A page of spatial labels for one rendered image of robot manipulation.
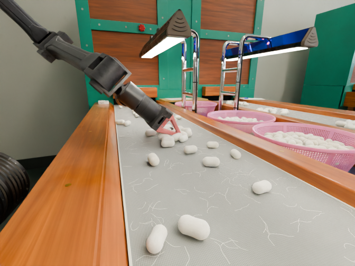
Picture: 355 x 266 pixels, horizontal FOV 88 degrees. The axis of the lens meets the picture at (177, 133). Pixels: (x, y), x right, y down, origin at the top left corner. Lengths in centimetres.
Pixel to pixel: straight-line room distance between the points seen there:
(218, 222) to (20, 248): 20
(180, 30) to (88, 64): 29
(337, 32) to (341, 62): 38
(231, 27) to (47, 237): 165
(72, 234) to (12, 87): 219
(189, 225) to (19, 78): 224
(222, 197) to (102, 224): 17
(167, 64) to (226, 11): 61
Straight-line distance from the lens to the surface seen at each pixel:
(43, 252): 23
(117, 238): 23
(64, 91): 227
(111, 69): 48
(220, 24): 166
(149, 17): 146
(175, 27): 64
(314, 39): 99
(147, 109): 49
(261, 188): 32
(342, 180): 38
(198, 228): 22
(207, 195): 30
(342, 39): 334
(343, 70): 326
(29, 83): 233
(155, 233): 22
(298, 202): 33
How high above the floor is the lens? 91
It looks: 16 degrees down
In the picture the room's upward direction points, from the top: straight up
